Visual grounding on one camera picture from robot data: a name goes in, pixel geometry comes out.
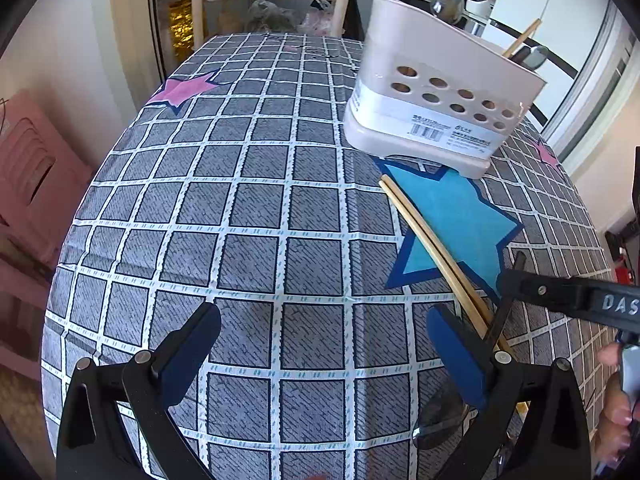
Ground crossing wooden chopstick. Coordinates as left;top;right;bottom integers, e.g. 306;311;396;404
502;18;542;58

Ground dark metal spoon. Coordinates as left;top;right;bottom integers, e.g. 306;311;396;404
510;46;550;72

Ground black handled spoon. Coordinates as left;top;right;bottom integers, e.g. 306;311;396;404
430;0;463;25

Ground person's right hand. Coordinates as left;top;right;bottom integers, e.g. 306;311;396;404
592;372;639;468

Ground white plastic utensil holder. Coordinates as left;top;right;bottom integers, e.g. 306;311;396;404
344;0;546;179

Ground white refrigerator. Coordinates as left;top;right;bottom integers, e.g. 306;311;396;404
483;0;608;130

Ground pink stacked plastic stools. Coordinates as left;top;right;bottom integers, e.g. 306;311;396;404
1;90;92;380

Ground grey checked tablecloth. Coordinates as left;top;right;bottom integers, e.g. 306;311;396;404
42;34;614;479

